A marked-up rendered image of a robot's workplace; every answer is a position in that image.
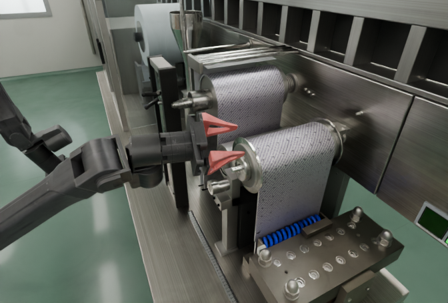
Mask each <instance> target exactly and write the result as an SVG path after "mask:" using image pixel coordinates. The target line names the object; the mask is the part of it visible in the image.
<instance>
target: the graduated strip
mask: <svg viewBox="0 0 448 303"><path fill-rule="evenodd" d="M187 214H188V216H189V218H190V220H191V222H192V224H193V226H194V228H195V231H196V233H197V235H198V237H199V239H200V241H201V243H202V245H203V247H204V249H205V251H206V253H207V255H208V257H209V259H210V261H211V263H212V265H213V268H214V270H215V272H216V274H217V276H218V278H219V280H220V282H221V284H222V287H223V289H224V291H225V293H226V295H227V297H228V299H229V301H230V303H239V301H238V299H237V297H236V295H235V293H234V291H233V289H232V287H231V285H230V283H229V281H228V279H227V277H226V275H225V273H224V271H223V269H222V267H221V265H220V263H219V262H218V260H217V258H216V256H215V254H214V252H213V250H212V248H211V246H210V244H209V242H208V240H207V238H206V236H205V234H204V232H203V230H202V228H201V227H200V225H199V223H198V221H197V219H196V217H195V215H194V213H193V211H192V210H191V211H189V212H187Z"/></svg>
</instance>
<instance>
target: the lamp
mask: <svg viewBox="0 0 448 303"><path fill-rule="evenodd" d="M419 223H420V224H421V225H423V226H424V227H425V228H427V229H428V230H430V231H431V232H432V233H434V234H435V235H437V236H438V237H439V238H442V236H443V235H444V233H445V231H446V230H447V228H448V221H446V220H445V219H444V218H442V217H440V216H439V215H438V214H436V213H434V212H433V211H432V210H430V209H428V208H426V210H425V212H424V214H423V216H422V217H421V220H420V221H419Z"/></svg>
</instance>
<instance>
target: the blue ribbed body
mask: <svg viewBox="0 0 448 303"><path fill-rule="evenodd" d="M322 219H323V217H322V216H319V215H318V214H315V215H314V216H310V218H306V220H304V219H303V220H302V221H299V222H298V223H294V224H293V225H289V227H285V229H281V230H280V232H279V231H276V234H275V233H274V232H273V233H271V236H270V235H267V238H265V237H263V238H262V241H263V244H264V245H265V246H266V248H269V247H271V246H273V245H275V244H278V243H280V242H282V241H284V240H287V239H288V238H291V237H293V236H295V235H297V234H300V233H301V230H302V228H305V227H306V226H309V225H311V224H313V223H315V222H318V221H320V220H322Z"/></svg>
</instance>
